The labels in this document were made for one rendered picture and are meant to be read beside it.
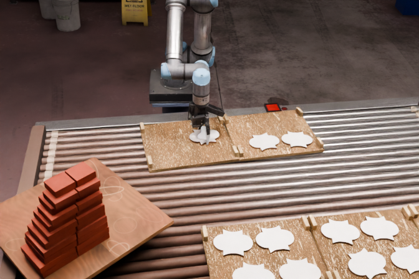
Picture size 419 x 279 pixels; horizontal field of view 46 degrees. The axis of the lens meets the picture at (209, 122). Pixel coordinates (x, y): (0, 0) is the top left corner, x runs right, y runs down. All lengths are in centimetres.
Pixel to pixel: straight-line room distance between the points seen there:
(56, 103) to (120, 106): 56
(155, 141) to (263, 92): 237
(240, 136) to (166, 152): 37
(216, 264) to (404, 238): 72
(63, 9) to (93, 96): 149
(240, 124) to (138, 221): 88
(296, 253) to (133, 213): 61
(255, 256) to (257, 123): 85
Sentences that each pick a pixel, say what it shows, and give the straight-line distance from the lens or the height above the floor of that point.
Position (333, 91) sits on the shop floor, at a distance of 475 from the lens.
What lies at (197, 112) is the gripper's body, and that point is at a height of 109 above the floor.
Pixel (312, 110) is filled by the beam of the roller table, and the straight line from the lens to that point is 269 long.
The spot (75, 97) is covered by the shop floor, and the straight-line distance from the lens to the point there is 456.
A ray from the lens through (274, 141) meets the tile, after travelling 236.
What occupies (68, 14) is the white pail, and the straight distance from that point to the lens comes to 576.
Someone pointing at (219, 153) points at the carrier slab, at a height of 94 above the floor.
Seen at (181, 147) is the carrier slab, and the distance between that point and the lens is 231.
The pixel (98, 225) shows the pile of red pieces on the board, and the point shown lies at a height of 113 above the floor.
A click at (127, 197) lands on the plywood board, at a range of 191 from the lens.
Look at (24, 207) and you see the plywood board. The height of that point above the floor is 104.
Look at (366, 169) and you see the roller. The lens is 235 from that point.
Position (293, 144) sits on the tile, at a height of 95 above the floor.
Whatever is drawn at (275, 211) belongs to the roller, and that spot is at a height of 92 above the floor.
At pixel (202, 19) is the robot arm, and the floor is 137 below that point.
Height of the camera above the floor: 233
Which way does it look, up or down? 34 degrees down
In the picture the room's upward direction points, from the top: 2 degrees clockwise
